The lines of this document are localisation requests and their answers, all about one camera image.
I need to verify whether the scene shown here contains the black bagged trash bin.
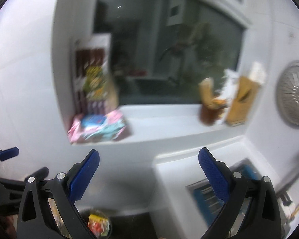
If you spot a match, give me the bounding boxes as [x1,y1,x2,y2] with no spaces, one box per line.
[80,209,156,238]

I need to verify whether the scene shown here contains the black kitchen faucet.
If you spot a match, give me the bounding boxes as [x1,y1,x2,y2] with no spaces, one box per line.
[276,149,299,195]

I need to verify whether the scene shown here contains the blue sink drying rack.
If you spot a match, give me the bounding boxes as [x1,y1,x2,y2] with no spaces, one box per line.
[187,159,261,226]

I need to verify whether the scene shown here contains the red yellow seasoning packet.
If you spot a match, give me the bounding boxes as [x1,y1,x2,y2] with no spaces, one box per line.
[88,214,110,238]

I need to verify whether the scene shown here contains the pink blue snack bag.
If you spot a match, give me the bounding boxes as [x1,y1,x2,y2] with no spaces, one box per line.
[67,110,131,144]

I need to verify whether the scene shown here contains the brown utensil jar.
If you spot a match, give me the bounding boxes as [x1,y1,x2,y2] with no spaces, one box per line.
[198,77,227,126]

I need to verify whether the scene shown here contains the tall printed box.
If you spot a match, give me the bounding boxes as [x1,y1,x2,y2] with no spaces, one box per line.
[72,33,119,115]

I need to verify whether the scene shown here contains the white bottle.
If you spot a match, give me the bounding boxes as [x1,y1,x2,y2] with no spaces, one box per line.
[216,69,239,125]

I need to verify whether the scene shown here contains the bamboo knife block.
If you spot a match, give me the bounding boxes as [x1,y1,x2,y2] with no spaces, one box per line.
[226,76,259,126]

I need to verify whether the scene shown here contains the window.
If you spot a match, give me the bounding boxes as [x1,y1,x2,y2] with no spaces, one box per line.
[94,0,245,105]

